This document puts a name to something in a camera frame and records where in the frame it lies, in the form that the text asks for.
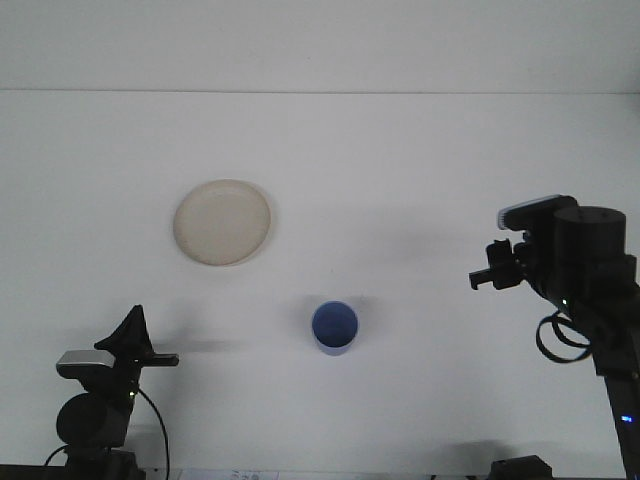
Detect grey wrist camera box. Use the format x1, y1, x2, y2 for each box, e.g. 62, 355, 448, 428
496, 194, 579, 232
55, 349, 117, 380

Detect short black cable loop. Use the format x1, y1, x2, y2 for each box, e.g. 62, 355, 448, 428
42, 445, 69, 469

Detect pale round plate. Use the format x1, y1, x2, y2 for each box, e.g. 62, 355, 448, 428
173, 178, 273, 267

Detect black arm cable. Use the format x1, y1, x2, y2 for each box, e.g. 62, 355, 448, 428
535, 308, 595, 364
132, 385, 171, 480

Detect pale blue cup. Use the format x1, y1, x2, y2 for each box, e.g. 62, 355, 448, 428
311, 300, 360, 357

